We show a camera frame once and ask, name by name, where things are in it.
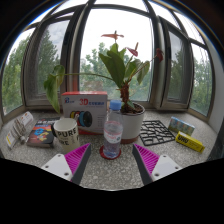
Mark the light blue patterned box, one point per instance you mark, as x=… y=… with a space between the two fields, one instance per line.
x=181 y=126

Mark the yellow glue box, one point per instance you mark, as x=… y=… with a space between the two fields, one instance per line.
x=190 y=141

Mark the black lattice trivet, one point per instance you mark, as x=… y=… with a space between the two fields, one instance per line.
x=156 y=133

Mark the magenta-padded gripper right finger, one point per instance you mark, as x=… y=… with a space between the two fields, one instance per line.
x=163 y=165

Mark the white mug with black letters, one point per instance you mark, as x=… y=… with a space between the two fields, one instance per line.
x=68 y=133

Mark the dark-framed window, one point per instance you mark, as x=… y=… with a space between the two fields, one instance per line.
x=75 y=50

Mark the dark colourful book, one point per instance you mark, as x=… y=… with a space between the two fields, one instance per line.
x=41 y=133

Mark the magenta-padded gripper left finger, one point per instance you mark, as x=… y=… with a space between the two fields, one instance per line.
x=60 y=165

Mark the anthurium plant in white pot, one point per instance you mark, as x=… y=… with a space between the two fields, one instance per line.
x=133 y=125

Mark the clear plastic water bottle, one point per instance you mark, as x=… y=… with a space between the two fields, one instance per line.
x=113 y=133

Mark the flat round red coaster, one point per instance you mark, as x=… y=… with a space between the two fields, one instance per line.
x=102 y=154

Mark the white and red filament box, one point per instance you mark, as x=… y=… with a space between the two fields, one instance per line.
x=90 y=106

